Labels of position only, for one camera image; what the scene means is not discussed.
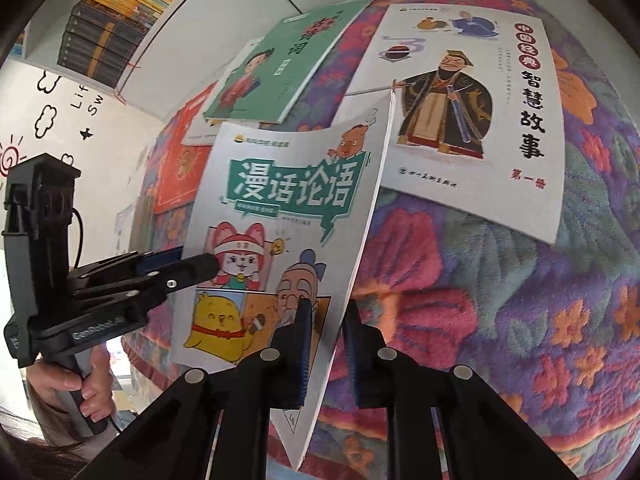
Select person's left forearm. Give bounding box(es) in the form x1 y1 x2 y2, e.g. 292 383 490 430
25 400 108 461

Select white emperor cover book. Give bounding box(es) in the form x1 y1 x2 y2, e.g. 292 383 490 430
345 2 568 246

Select person's dark hair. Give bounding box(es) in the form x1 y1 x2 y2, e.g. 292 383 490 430
0 407 88 480

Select black lettering wall sticker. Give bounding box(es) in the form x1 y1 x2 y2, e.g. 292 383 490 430
70 80 101 118

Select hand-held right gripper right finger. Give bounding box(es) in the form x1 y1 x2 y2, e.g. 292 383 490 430
341 300 581 480

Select white comic cover book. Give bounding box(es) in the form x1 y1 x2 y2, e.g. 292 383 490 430
170 100 396 473

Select black cloud wall sticker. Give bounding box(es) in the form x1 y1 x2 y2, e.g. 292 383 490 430
36 69 62 93
32 106 60 136

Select white bookshelf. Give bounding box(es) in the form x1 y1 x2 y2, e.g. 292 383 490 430
22 0 351 121

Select row of dark hardcover books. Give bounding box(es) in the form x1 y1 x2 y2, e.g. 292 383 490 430
56 0 151 88

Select floral quilted blanket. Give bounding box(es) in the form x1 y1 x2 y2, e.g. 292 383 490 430
120 0 640 480

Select white picture book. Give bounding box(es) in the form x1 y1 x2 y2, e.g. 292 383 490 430
181 35 266 147

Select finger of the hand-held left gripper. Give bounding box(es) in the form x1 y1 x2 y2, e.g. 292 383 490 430
75 252 221 318
67 246 187 291

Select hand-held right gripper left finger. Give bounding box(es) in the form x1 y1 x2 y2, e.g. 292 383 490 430
85 300 313 480

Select person's left hand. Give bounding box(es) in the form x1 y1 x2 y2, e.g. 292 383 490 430
25 345 116 423

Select green girl cover book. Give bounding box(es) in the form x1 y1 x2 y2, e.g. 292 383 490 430
202 0 373 126

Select red sun wall sticker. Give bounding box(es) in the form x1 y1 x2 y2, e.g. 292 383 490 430
0 135 26 181

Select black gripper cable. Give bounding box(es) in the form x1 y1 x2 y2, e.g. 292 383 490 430
70 206 126 433

